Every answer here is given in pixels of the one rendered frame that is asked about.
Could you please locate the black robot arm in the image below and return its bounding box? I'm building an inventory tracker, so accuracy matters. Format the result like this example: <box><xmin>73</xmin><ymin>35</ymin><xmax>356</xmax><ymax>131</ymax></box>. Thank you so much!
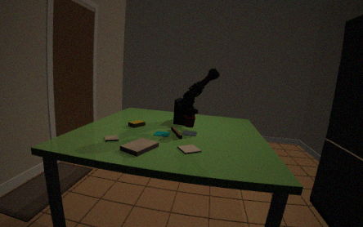
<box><xmin>177</xmin><ymin>68</ymin><xmax>220</xmax><ymax>110</ymax></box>

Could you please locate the tan flat square tile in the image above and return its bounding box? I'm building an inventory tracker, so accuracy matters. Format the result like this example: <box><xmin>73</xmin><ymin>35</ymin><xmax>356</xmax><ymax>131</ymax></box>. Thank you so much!
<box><xmin>178</xmin><ymin>145</ymin><xmax>202</xmax><ymax>154</ymax></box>

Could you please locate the tan flat box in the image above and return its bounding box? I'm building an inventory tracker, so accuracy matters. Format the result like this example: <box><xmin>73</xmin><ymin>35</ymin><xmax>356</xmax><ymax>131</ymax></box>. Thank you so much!
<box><xmin>120</xmin><ymin>138</ymin><xmax>159</xmax><ymax>156</ymax></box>

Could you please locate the yellow rectangular block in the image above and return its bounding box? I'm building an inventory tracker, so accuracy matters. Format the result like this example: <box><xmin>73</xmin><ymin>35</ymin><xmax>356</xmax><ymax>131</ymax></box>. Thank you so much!
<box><xmin>128</xmin><ymin>120</ymin><xmax>146</xmax><ymax>128</ymax></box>

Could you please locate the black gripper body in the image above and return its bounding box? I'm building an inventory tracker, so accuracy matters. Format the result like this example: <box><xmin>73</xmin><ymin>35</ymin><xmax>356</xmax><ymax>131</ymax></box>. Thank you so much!
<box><xmin>184</xmin><ymin>100</ymin><xmax>198</xmax><ymax>114</ymax></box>

